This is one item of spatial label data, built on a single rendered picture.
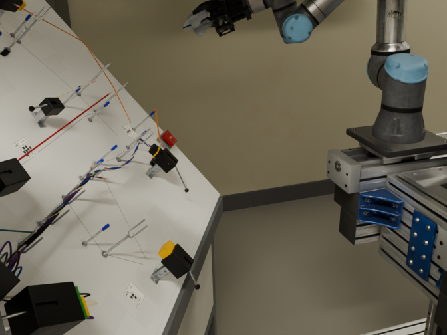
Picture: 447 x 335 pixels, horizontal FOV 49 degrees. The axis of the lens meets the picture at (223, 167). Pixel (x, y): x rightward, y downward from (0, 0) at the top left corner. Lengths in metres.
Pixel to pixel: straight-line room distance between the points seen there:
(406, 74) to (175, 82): 1.92
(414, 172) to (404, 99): 0.22
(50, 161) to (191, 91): 2.01
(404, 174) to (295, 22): 0.54
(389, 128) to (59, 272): 0.97
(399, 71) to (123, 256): 0.89
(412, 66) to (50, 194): 1.00
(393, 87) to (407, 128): 0.12
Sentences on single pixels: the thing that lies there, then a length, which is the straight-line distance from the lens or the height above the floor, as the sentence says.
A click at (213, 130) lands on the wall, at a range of 3.26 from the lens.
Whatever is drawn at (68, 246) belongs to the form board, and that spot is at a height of 1.09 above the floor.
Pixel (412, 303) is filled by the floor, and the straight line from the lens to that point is 2.80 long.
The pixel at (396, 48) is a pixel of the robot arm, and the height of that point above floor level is 1.40.
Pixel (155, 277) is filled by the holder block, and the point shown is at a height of 0.93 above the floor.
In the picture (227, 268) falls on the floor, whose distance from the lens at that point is 2.91.
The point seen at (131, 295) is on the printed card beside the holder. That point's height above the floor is 0.96.
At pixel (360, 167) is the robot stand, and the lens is 1.45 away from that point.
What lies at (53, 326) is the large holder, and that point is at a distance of 0.82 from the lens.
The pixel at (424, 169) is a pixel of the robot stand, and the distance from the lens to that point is 1.57.
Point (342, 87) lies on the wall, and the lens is 3.57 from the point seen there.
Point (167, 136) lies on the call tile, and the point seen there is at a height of 1.11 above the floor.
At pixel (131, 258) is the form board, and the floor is 0.99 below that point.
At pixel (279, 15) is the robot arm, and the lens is 1.51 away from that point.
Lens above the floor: 1.65
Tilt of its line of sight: 23 degrees down
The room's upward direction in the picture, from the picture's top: 1 degrees counter-clockwise
